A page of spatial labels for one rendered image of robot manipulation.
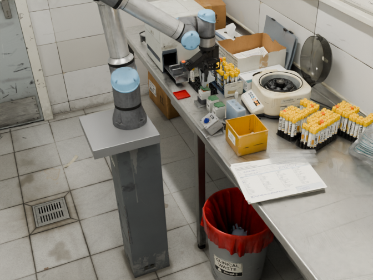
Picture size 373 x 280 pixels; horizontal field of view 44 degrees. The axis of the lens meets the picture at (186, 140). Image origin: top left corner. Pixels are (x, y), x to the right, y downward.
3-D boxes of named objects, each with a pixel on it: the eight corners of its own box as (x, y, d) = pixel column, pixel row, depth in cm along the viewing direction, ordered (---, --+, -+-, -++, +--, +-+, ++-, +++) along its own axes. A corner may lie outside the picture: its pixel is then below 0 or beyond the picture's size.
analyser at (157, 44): (146, 53, 271) (141, 2, 254) (190, 44, 279) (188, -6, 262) (164, 75, 248) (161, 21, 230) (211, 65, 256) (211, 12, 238)
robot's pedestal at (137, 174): (135, 278, 248) (115, 146, 197) (124, 251, 263) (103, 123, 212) (170, 266, 254) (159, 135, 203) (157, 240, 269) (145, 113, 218)
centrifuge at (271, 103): (237, 96, 227) (238, 74, 220) (293, 88, 232) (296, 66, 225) (254, 123, 208) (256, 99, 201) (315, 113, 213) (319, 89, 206)
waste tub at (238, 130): (224, 139, 198) (225, 120, 193) (253, 133, 202) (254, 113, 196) (237, 157, 188) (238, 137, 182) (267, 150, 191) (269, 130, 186)
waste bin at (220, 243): (192, 254, 260) (190, 194, 234) (250, 234, 271) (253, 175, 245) (221, 308, 231) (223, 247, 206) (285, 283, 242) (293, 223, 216)
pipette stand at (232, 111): (222, 120, 210) (223, 101, 205) (236, 116, 213) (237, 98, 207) (233, 131, 203) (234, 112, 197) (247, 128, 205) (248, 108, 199)
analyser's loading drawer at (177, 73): (162, 66, 252) (161, 58, 249) (174, 64, 254) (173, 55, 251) (176, 83, 236) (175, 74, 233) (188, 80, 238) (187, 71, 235)
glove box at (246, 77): (237, 86, 236) (237, 69, 230) (278, 76, 243) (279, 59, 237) (248, 97, 227) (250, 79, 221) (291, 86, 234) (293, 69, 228)
